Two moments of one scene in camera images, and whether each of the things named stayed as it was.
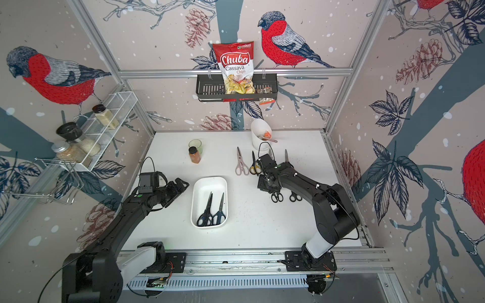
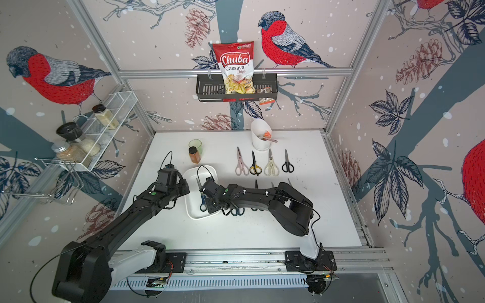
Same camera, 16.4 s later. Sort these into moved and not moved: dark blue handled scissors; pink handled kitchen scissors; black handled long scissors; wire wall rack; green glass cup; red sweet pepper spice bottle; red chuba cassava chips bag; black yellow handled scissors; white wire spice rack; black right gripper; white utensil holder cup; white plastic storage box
Moved: white plastic storage box; black handled long scissors; dark blue handled scissors; black right gripper
Not moved: red chuba cassava chips bag; white wire spice rack; white utensil holder cup; black yellow handled scissors; pink handled kitchen scissors; wire wall rack; red sweet pepper spice bottle; green glass cup
